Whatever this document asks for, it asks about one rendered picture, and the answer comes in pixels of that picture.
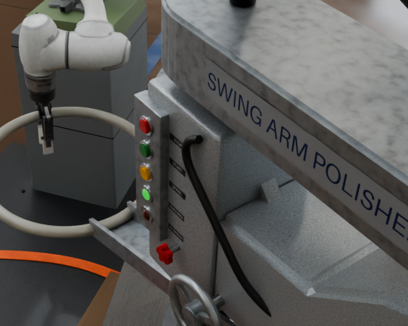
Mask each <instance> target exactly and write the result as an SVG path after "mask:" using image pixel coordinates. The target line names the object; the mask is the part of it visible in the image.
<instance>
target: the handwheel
mask: <svg viewBox="0 0 408 326"><path fill-rule="evenodd" d="M184 285H185V286H186V287H188V288H189V289H190V290H191V291H193V293H195V295H196V296H197V297H198V299H195V300H193V301H192V299H191V297H190V296H189V294H188V292H187V290H186V288H185V287H184ZM179 293H180V295H181V297H182V298H183V301H184V302H185V304H186V305H184V306H183V308H182V306H181V302H180V299H179ZM168 294H169V298H170V304H171V306H172V310H173V312H174V315H175V317H176V320H177V322H178V323H179V325H180V326H201V325H203V324H204V323H206V324H209V325H211V326H223V323H222V321H221V318H220V315H219V312H218V310H217V309H218V308H220V307H221V306H223V305H225V302H224V299H223V297H222V296H221V295H220V294H217V295H215V296H213V297H210V296H209V294H208V293H207V291H206V290H205V289H204V288H203V287H202V286H201V285H200V284H199V283H198V282H197V281H196V280H195V279H194V278H193V277H191V276H189V275H186V274H176V275H175V276H174V277H173V278H172V279H171V280H170V283H169V286H168Z"/></svg>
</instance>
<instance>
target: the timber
mask: <svg viewBox="0 0 408 326"><path fill-rule="evenodd" d="M119 276H120V274H119V273H116V272H113V271H110V273H109V274H108V276H107V278H106V279H105V281H104V282H103V284H102V286H101V287H100V289H99V290H98V292H97V294H96V295H95V297H94V298H93V300H92V302H91V303H90V305H89V306H88V308H87V310H86V312H85V313H84V315H83V316H82V318H81V320H80V321H79V323H78V325H77V326H102V324H103V322H104V319H105V317H106V313H107V311H108V307H109V304H110V301H111V299H112V296H113V293H114V290H115V287H116V284H117V281H118V279H119Z"/></svg>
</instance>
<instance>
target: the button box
mask: <svg viewBox="0 0 408 326"><path fill-rule="evenodd" d="M142 115H144V116H146V117H147V118H148V119H149V121H150V123H151V125H152V135H150V136H148V135H146V134H145V133H143V132H142V131H141V129H140V127H139V120H140V117H141V116H142ZM134 119H135V173H136V201H137V218H138V220H140V222H141V223H143V225H145V227H146V228H147V229H148V230H149V231H150V232H151V233H152V234H153V235H154V236H155V237H156V238H157V239H158V240H159V241H160V242H161V241H163V240H165V239H167V238H168V151H169V114H168V113H167V112H166V111H165V110H164V109H163V108H162V107H160V106H159V105H158V104H156V103H155V102H154V101H153V100H152V99H151V98H150V97H149V96H148V91H147V90H145V91H142V92H138V93H137V94H134ZM141 140H145V141H147V143H149V145H150V147H151V149H152V159H150V160H148V159H147V158H145V157H144V156H142V154H141V152H140V149H139V146H140V143H141ZM142 163H145V164H147V165H148V166H149V168H150V170H151V172H152V176H153V179H152V181H151V182H148V181H146V180H144V179H143V178H142V176H141V173H140V168H141V164H142ZM142 185H145V186H147V187H148V188H149V190H150V191H151V193H152V197H153V201H152V203H151V204H149V203H147V202H146V201H145V200H144V198H143V196H142V193H141V186H142ZM142 206H146V207H147V208H148V209H149V210H150V212H151V214H152V217H153V222H152V224H148V223H147V222H146V221H145V220H144V218H143V216H142V213H141V208H142Z"/></svg>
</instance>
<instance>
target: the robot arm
mask: <svg viewBox="0 0 408 326"><path fill-rule="evenodd" d="M104 1H105V0H53V1H51V2H49V8H59V9H60V12H63V13H66V12H68V11H71V10H72V11H77V12H83V13H85V15H84V18H83V20H82V21H80V22H79V23H77V25H76V28H75V30H74V31H65V30H60V29H59V28H57V26H56V24H55V22H54V21H53V20H52V19H51V18H50V17H49V16H48V15H45V14H33V15H30V16H28V17H26V18H25V19H24V20H23V22H22V25H21V30H20V33H19V56H20V59H21V62H22V64H23V71H24V75H25V83H26V85H27V88H28V95H29V98H30V99H31V100H32V101H34V102H35V106H36V111H38V112H39V117H40V119H41V121H38V134H39V143H40V144H43V154H44V155H48V154H52V153H54V150H53V140H54V132H53V115H52V114H51V109H52V106H51V103H50V102H51V101H52V100H53V99H54V98H55V96H56V86H57V84H58V70H62V69H73V70H78V71H87V72H99V71H112V70H115V69H119V68H121V67H123V66H124V65H125V64H127V62H128V59H129V56H130V48H131V43H130V41H129V40H128V38H127V37H126V36H125V35H123V34H121V33H120V32H115V31H114V27H113V25H112V24H111V23H109V22H108V20H107V16H106V9H105V6H104V3H103V2H104Z"/></svg>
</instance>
